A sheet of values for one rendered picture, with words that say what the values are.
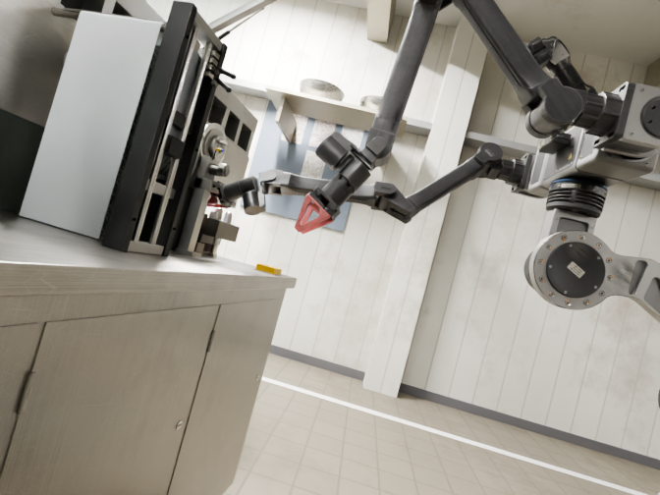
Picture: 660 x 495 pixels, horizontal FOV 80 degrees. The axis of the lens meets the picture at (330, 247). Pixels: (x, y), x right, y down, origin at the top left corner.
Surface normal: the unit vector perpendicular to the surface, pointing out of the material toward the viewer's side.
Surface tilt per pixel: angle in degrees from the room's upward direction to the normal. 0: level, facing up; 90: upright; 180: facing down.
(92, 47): 90
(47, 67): 90
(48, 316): 90
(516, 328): 90
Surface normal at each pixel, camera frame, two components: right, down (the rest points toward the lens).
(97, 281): 0.94, 0.25
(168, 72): -0.20, -0.09
